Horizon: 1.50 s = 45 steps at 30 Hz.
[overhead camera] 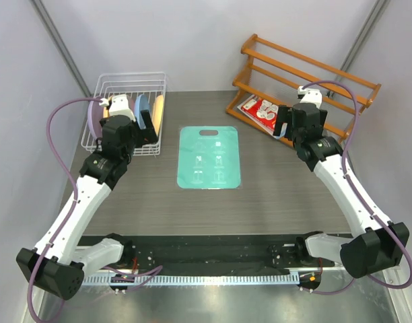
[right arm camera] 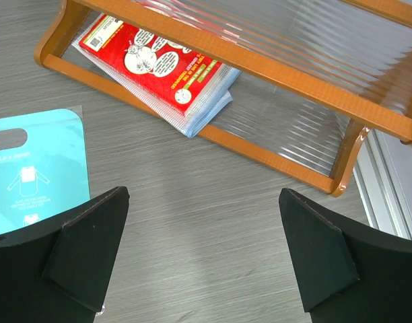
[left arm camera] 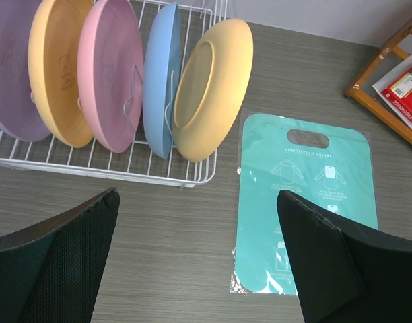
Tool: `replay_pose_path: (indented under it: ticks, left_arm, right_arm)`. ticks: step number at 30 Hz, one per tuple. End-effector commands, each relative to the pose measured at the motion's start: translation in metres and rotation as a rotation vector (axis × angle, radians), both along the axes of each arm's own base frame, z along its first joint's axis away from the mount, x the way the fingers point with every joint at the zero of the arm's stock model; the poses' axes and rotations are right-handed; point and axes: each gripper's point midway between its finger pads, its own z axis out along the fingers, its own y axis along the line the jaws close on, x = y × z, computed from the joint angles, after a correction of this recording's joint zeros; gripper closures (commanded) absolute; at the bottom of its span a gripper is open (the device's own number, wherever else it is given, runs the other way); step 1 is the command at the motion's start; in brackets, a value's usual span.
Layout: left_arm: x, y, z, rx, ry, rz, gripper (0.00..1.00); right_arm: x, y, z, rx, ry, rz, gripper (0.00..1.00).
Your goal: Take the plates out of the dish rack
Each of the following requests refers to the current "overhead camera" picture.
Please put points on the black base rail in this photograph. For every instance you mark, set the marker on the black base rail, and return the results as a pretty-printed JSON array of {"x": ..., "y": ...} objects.
[{"x": 219, "y": 255}]

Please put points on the white wire dish rack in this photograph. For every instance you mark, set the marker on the white wire dish rack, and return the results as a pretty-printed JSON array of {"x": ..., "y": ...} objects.
[{"x": 152, "y": 84}]

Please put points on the blue plate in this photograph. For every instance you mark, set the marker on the blue plate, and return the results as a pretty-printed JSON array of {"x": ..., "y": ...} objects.
[{"x": 141, "y": 103}]

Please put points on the orange wooden shelf rack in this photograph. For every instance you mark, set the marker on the orange wooden shelf rack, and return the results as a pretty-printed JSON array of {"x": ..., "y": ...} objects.
[{"x": 274, "y": 73}]

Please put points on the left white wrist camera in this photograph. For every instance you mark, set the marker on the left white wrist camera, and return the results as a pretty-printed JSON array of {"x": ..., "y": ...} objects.
[{"x": 119, "y": 105}]

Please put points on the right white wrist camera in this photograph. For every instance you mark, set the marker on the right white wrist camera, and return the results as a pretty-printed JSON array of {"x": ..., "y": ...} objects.
[{"x": 310, "y": 95}]

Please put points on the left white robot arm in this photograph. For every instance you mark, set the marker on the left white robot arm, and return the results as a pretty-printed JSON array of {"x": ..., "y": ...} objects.
[{"x": 54, "y": 264}]

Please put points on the red white book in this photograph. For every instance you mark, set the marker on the red white book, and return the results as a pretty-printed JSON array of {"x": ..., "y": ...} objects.
[{"x": 261, "y": 111}]

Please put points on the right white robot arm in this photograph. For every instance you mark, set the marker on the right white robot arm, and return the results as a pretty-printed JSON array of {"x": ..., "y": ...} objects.
[{"x": 376, "y": 242}]

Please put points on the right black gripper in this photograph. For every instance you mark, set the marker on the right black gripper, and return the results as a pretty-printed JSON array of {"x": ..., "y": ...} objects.
[{"x": 285, "y": 116}]

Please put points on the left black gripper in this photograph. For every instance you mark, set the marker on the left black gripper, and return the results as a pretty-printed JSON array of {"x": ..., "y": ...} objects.
[{"x": 149, "y": 128}]

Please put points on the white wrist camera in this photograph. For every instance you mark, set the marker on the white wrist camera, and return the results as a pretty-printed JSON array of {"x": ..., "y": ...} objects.
[
  {"x": 310, "y": 95},
  {"x": 119, "y": 105}
]

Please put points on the yellow plate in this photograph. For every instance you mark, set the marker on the yellow plate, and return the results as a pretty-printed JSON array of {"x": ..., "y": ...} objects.
[{"x": 158, "y": 108}]

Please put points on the purple plate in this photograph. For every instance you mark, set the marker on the purple plate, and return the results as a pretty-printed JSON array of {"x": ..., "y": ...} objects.
[{"x": 95, "y": 114}]

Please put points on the perforated cable duct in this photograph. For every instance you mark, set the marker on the perforated cable duct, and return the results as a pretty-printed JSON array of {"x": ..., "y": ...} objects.
[{"x": 107, "y": 278}]

